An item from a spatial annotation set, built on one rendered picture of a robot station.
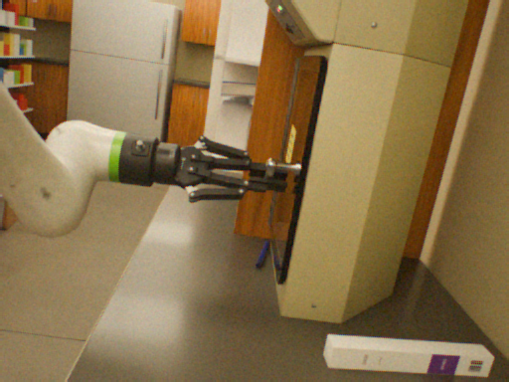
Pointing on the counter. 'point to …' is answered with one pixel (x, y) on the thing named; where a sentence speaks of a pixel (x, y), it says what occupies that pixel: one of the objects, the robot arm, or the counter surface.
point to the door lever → (277, 167)
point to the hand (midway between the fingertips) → (267, 178)
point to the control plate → (285, 19)
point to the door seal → (307, 163)
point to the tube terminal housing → (368, 152)
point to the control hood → (314, 20)
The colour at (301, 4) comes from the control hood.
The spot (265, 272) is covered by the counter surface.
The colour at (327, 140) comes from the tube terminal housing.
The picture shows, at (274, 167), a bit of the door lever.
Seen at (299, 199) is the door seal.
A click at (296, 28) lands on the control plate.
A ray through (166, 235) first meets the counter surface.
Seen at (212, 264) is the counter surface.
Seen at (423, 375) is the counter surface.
